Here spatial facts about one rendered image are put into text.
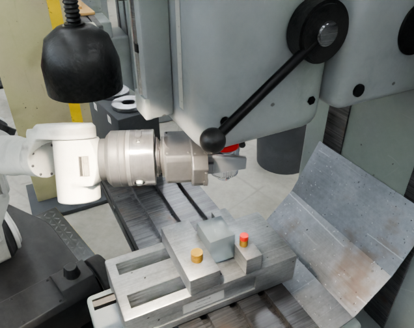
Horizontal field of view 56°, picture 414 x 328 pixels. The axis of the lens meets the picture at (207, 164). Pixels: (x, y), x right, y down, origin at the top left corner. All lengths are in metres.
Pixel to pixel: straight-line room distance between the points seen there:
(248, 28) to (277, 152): 2.27
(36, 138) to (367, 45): 0.49
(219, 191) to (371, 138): 1.79
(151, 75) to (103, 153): 0.16
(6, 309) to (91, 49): 1.07
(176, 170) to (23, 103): 1.83
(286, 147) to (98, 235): 1.32
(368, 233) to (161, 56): 0.60
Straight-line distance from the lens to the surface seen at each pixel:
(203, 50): 0.43
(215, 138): 0.42
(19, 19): 2.23
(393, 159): 0.87
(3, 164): 0.75
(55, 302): 1.31
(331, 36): 0.47
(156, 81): 0.50
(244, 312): 0.80
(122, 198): 1.06
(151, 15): 0.48
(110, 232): 2.35
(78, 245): 1.74
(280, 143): 2.65
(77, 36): 0.37
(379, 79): 0.58
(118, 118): 1.04
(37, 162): 0.69
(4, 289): 1.44
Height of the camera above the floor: 1.57
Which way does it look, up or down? 33 degrees down
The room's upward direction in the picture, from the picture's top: straight up
